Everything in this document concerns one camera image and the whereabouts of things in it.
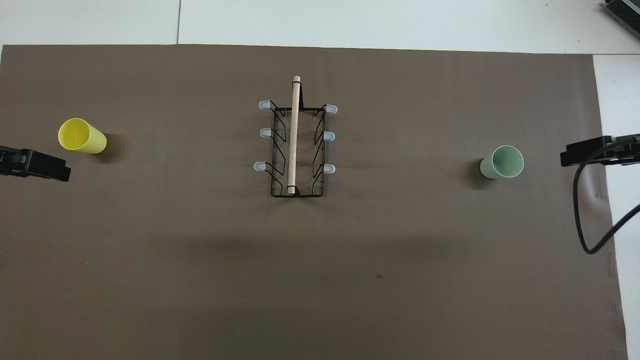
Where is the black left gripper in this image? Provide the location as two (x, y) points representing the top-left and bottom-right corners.
(0, 146), (71, 182)

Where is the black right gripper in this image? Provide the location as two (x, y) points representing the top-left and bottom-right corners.
(560, 134), (640, 167)

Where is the yellow plastic cup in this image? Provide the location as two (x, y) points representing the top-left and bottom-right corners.
(58, 118), (108, 155)

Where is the pale green plastic cup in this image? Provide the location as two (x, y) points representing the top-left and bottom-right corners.
(480, 145), (525, 180)

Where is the grey ribbed device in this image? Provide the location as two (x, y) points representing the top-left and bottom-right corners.
(601, 0), (640, 27)

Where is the brown table mat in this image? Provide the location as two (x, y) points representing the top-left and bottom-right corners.
(0, 44), (629, 360)

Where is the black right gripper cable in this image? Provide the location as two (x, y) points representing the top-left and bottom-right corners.
(573, 136), (640, 255)

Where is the black wire cup rack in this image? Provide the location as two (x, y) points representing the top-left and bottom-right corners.
(253, 75), (339, 199)

